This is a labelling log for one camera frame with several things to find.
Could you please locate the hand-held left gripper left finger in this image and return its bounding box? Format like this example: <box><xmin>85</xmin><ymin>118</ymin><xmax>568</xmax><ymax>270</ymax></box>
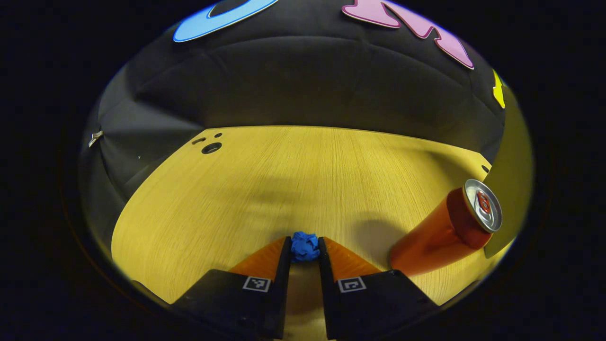
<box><xmin>170</xmin><ymin>236</ymin><xmax>292</xmax><ymax>341</ymax></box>

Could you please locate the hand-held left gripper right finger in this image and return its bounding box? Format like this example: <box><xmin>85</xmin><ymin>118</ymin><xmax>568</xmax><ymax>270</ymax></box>
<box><xmin>318</xmin><ymin>236</ymin><xmax>439</xmax><ymax>341</ymax></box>

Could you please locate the blue paper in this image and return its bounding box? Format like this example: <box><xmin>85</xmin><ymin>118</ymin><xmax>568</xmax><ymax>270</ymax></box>
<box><xmin>290</xmin><ymin>231</ymin><xmax>321</xmax><ymax>262</ymax></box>

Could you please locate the orange pop can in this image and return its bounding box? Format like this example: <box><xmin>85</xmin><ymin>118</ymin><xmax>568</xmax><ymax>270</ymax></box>
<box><xmin>390</xmin><ymin>179</ymin><xmax>503</xmax><ymax>278</ymax></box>

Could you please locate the pale green desktop garbage bin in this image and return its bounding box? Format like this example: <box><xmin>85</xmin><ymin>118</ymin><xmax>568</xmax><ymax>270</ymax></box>
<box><xmin>483</xmin><ymin>83</ymin><xmax>535</xmax><ymax>259</ymax></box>

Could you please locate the black backdrop cloth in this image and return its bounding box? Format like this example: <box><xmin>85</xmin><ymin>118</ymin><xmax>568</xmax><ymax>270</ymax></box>
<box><xmin>78</xmin><ymin>0</ymin><xmax>509</xmax><ymax>247</ymax></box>

